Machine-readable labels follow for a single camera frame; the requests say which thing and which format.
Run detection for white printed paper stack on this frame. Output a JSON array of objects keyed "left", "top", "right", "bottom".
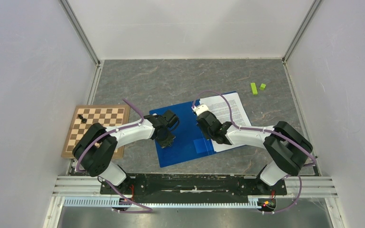
[{"left": 199, "top": 92, "right": 252, "bottom": 153}]

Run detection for blue plastic folder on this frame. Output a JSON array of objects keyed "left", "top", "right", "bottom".
[{"left": 149, "top": 91, "right": 243, "bottom": 168}]

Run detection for wooden chessboard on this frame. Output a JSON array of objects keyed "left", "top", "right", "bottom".
[{"left": 61, "top": 104, "right": 130, "bottom": 159}]

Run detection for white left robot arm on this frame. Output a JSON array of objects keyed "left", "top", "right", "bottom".
[{"left": 72, "top": 110, "right": 180, "bottom": 194}]

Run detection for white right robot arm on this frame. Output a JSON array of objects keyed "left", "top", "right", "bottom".
[{"left": 195, "top": 111, "right": 313, "bottom": 194}]

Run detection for long green block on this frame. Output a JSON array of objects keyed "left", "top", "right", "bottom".
[{"left": 250, "top": 83, "right": 258, "bottom": 95}]

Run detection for small green cube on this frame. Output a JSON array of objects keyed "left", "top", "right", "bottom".
[{"left": 259, "top": 83, "right": 266, "bottom": 91}]

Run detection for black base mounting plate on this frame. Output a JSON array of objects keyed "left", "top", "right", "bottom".
[{"left": 118, "top": 173, "right": 287, "bottom": 203}]

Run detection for black chess piece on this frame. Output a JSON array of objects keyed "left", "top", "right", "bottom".
[{"left": 77, "top": 114, "right": 87, "bottom": 124}]

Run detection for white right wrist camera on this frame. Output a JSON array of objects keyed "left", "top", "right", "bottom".
[{"left": 192, "top": 104, "right": 209, "bottom": 116}]

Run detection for white slotted cable duct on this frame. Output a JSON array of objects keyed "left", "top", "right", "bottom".
[{"left": 63, "top": 197, "right": 259, "bottom": 209}]

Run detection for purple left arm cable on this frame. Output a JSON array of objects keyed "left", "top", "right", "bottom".
[{"left": 75, "top": 98, "right": 154, "bottom": 214}]

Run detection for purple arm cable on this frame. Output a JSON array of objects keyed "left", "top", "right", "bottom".
[
  {"left": 75, "top": 98, "right": 154, "bottom": 214},
  {"left": 192, "top": 90, "right": 317, "bottom": 215}
]

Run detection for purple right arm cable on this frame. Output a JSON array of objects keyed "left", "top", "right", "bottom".
[{"left": 192, "top": 90, "right": 317, "bottom": 215}]

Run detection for aluminium frame rails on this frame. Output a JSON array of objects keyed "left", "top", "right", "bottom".
[{"left": 44, "top": 0, "right": 339, "bottom": 228}]

